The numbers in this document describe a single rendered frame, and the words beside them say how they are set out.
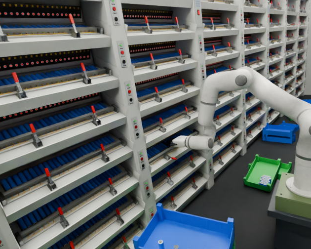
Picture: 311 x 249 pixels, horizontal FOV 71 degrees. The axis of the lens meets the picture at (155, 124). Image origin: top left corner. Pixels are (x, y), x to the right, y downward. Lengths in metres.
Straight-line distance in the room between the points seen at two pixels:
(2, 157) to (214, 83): 0.99
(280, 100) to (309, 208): 0.53
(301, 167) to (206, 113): 0.54
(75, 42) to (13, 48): 0.23
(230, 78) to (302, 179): 0.63
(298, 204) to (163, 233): 0.71
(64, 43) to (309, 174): 1.27
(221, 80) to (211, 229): 0.70
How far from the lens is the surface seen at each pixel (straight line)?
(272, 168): 2.14
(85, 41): 1.03
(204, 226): 0.93
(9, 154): 0.95
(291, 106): 1.23
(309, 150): 1.27
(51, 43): 0.96
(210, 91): 1.21
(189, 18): 1.64
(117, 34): 1.12
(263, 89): 1.20
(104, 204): 1.18
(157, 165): 1.38
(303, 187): 1.37
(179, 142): 1.40
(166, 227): 0.96
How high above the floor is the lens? 1.14
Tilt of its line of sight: 17 degrees down
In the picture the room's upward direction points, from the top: 9 degrees counter-clockwise
